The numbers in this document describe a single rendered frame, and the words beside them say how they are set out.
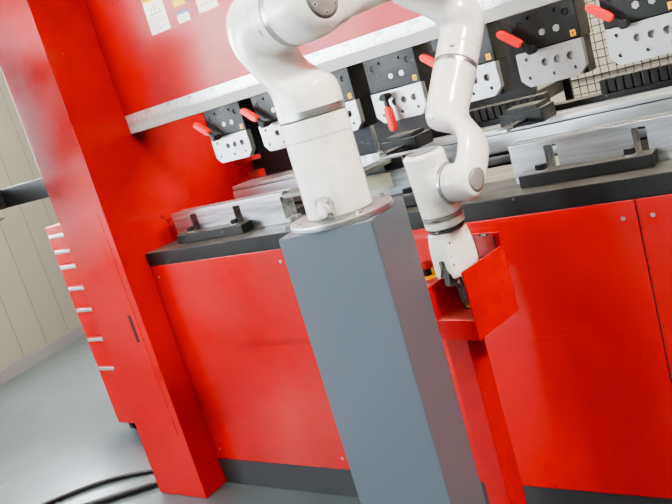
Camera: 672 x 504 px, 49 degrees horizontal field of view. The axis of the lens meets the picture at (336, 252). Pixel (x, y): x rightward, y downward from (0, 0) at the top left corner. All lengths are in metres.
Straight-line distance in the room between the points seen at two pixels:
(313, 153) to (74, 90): 1.37
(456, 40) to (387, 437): 0.80
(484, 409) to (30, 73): 1.72
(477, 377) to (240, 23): 0.88
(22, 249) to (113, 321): 3.05
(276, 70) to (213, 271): 1.15
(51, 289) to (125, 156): 3.28
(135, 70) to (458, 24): 1.24
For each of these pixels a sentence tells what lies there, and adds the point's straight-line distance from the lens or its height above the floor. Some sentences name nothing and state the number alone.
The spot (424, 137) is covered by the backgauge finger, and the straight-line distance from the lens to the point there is 2.25.
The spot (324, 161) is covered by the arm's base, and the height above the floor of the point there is 1.11.
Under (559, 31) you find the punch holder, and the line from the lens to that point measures 1.76.
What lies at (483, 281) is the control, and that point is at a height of 0.77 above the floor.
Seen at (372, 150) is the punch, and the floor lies 1.03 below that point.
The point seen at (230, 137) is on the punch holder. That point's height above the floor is 1.17.
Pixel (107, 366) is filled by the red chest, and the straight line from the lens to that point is 3.46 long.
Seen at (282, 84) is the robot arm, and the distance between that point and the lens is 1.28.
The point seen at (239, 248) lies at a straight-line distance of 2.25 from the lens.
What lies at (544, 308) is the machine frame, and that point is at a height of 0.60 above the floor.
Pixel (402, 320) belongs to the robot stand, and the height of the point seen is 0.82.
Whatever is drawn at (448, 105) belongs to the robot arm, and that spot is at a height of 1.13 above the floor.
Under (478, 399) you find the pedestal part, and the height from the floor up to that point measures 0.49.
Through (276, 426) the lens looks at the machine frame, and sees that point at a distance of 2.48.
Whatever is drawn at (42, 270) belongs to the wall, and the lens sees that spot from 5.74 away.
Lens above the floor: 1.22
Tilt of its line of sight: 12 degrees down
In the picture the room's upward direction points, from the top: 17 degrees counter-clockwise
